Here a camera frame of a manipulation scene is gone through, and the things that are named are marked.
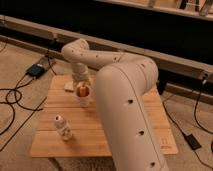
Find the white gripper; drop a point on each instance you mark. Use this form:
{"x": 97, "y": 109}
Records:
{"x": 81, "y": 77}

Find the white sponge piece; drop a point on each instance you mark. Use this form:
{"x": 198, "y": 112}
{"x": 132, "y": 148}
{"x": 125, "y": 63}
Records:
{"x": 69, "y": 87}

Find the black power adapter box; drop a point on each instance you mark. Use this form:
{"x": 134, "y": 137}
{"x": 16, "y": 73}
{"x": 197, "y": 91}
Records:
{"x": 35, "y": 71}

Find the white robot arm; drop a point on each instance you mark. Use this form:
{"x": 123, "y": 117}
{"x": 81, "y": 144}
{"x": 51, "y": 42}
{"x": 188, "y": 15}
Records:
{"x": 121, "y": 80}

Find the orange pepper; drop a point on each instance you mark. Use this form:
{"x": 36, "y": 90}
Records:
{"x": 82, "y": 91}

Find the black power brick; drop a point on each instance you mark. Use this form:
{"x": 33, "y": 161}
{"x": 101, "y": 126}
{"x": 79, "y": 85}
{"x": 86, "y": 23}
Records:
{"x": 192, "y": 142}

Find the white paper cup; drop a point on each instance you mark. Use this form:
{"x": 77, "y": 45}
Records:
{"x": 84, "y": 101}

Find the wooden table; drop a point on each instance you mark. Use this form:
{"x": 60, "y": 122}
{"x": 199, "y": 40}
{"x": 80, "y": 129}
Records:
{"x": 88, "y": 137}

